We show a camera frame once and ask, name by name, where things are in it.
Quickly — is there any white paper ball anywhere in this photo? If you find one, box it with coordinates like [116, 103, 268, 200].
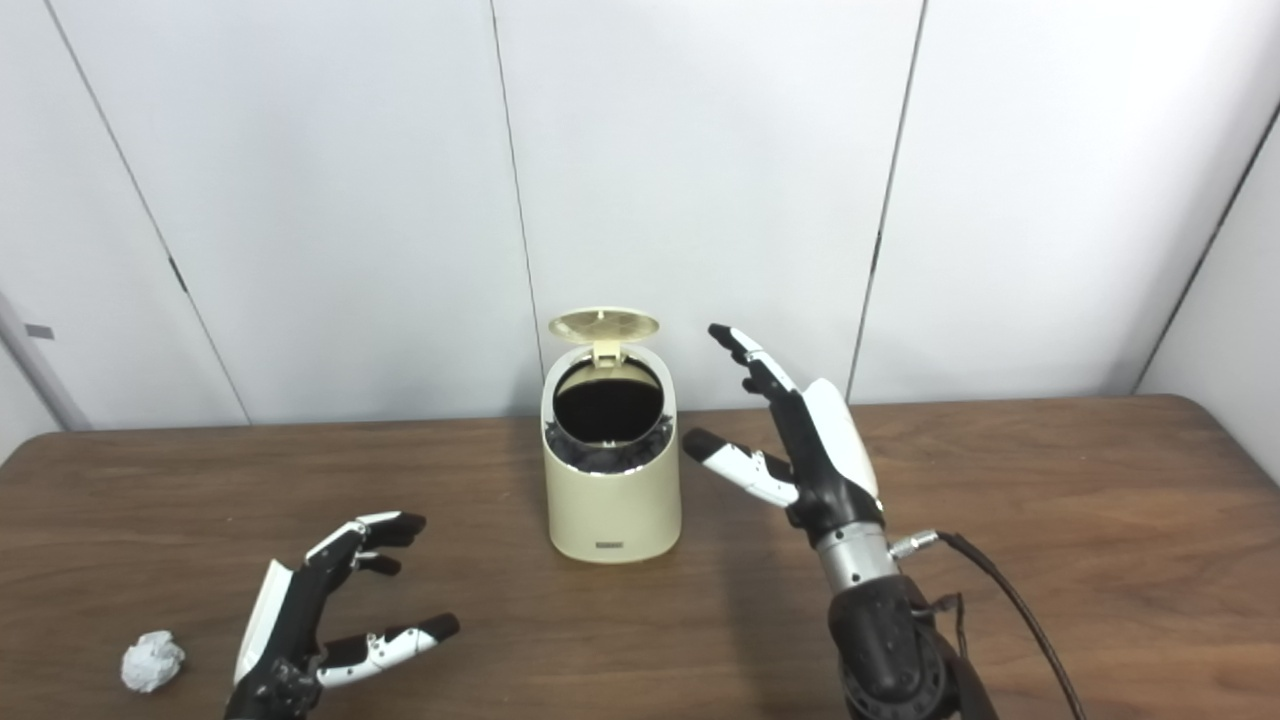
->
[121, 630, 187, 694]

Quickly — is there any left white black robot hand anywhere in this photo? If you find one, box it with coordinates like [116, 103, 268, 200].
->
[224, 511, 462, 720]

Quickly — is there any cream-colored desktop bin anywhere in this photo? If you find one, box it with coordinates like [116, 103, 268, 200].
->
[541, 342, 683, 564]

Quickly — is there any grey wall corner post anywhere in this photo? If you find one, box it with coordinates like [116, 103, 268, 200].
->
[0, 290, 91, 433]

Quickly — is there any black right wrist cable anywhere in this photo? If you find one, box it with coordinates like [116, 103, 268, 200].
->
[890, 531, 1086, 720]

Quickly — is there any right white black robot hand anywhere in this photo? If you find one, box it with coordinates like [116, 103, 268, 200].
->
[682, 323, 887, 546]

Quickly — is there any round cream bin lid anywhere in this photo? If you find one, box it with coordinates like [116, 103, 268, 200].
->
[548, 308, 661, 363]

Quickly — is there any black bin liner bag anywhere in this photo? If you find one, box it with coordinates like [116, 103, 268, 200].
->
[545, 355, 673, 474]

